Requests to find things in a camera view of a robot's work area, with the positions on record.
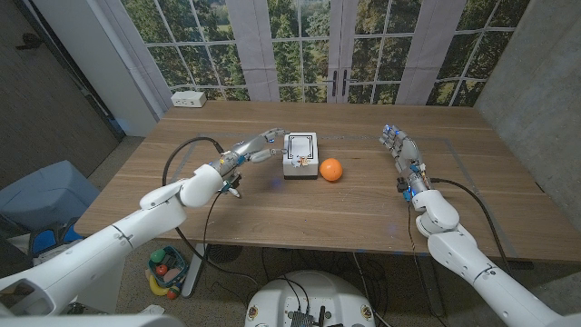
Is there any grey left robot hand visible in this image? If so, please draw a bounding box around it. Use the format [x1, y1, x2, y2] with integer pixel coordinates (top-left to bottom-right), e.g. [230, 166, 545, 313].
[211, 127, 291, 179]

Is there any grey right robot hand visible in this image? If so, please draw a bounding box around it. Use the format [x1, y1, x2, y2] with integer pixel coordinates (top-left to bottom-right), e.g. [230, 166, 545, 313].
[379, 124, 432, 201]

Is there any white box with black frame print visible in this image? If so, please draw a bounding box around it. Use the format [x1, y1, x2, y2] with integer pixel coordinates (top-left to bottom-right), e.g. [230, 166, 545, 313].
[282, 132, 320, 181]

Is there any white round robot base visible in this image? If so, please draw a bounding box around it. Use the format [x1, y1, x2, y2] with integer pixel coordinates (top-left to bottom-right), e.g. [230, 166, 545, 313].
[244, 270, 377, 327]

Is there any white power strip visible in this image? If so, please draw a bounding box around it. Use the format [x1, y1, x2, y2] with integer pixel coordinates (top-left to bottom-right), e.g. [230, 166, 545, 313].
[171, 90, 208, 109]

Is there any orange fruit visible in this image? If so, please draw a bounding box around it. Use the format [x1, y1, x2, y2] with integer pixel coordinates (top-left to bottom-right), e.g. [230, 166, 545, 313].
[319, 157, 345, 183]

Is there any printed window backdrop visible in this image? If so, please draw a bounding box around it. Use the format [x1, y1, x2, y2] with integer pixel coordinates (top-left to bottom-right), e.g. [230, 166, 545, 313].
[97, 0, 532, 108]

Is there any black round floor device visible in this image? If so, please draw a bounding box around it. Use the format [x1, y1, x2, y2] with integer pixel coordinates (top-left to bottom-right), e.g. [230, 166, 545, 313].
[206, 243, 244, 264]

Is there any white table leg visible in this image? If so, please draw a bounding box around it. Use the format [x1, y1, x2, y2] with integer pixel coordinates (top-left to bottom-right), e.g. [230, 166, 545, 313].
[181, 243, 209, 299]

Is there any teal toy basket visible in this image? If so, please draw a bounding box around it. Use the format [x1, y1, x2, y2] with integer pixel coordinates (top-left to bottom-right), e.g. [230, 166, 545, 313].
[147, 245, 190, 290]

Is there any grey table leg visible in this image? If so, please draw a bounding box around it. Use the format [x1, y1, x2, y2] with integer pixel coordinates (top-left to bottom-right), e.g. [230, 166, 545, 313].
[417, 253, 446, 317]

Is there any yellow toy banana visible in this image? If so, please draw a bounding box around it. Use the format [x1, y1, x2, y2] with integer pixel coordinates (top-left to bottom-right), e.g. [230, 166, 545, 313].
[145, 271, 170, 297]

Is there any black electronics module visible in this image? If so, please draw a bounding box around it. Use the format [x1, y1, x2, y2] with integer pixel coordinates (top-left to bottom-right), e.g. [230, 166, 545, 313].
[289, 311, 329, 327]

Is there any blue-grey storage bin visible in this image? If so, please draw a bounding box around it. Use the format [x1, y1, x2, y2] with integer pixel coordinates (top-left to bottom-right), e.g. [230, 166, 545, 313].
[0, 159, 101, 233]

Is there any blue plastic object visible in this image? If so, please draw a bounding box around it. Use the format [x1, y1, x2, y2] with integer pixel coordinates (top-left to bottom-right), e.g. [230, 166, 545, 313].
[29, 222, 85, 255]

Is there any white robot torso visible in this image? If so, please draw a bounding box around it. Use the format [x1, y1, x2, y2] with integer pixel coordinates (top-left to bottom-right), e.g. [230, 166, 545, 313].
[0, 312, 186, 327]

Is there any person leg in dark trousers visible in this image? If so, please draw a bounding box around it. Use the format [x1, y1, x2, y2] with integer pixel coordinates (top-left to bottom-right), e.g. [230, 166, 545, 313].
[0, 238, 29, 279]

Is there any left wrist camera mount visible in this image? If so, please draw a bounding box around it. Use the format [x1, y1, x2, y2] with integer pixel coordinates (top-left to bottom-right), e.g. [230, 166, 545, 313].
[220, 174, 242, 199]

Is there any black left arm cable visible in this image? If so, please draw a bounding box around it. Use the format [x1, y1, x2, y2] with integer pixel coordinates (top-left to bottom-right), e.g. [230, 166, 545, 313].
[162, 135, 262, 287]

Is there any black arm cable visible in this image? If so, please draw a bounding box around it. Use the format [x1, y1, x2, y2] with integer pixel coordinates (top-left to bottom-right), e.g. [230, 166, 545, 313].
[162, 135, 262, 287]
[426, 176, 514, 278]

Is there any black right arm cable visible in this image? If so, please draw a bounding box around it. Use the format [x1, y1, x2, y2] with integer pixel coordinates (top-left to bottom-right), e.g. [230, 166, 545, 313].
[426, 176, 514, 278]

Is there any black door handle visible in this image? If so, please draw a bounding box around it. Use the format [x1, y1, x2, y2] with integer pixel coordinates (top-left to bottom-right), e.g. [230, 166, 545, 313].
[16, 32, 44, 51]

